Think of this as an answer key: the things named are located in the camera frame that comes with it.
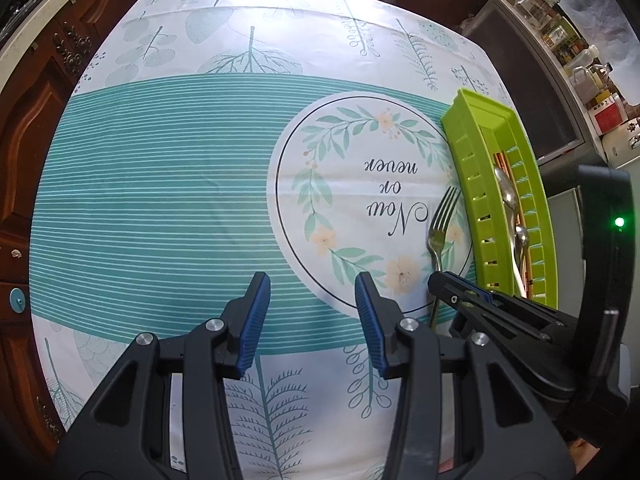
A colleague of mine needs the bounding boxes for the dark wooden stove cabinets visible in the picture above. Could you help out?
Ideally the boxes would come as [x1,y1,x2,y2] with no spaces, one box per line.
[0,0,151,456]

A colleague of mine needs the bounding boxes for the steel cabinet door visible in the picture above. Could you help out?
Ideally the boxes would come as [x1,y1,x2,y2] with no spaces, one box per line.
[462,0,588,161]

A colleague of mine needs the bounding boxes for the plastic wall sheet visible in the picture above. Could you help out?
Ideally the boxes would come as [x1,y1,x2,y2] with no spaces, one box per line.
[542,0,640,106]

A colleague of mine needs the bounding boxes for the steel fork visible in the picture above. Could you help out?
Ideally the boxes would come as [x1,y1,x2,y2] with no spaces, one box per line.
[425,186,462,331]

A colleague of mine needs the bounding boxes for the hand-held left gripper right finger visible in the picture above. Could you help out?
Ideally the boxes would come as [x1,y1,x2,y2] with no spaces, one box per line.
[354,271,575,480]

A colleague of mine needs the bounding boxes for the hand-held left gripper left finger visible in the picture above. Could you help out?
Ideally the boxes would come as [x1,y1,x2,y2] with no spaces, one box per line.
[52,271,272,480]

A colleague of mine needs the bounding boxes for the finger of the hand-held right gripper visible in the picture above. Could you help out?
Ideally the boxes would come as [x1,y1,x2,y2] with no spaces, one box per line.
[442,271,568,328]
[428,274,551,342]

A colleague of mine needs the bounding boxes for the large steel spoon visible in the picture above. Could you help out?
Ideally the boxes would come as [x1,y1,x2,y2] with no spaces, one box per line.
[492,166,526,293]

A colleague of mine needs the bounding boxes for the brown wooden chopstick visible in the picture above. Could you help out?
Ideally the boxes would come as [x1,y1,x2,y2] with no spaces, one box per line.
[494,152,531,293]

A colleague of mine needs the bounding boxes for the grey refrigerator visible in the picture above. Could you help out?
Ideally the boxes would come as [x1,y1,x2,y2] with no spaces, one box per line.
[542,115,640,361]

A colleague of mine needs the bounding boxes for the red label container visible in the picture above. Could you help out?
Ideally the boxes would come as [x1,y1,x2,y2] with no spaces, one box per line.
[592,100,626,133]

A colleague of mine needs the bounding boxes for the row of condiment bottles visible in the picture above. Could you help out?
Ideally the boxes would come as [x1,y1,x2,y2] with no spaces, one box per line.
[492,0,640,133]

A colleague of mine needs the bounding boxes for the teal leaf print tablecloth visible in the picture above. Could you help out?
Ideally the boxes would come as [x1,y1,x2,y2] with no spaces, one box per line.
[30,0,521,480]

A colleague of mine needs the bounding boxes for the green plastic utensil tray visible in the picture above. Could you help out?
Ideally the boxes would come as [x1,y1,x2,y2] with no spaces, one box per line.
[440,87,560,310]

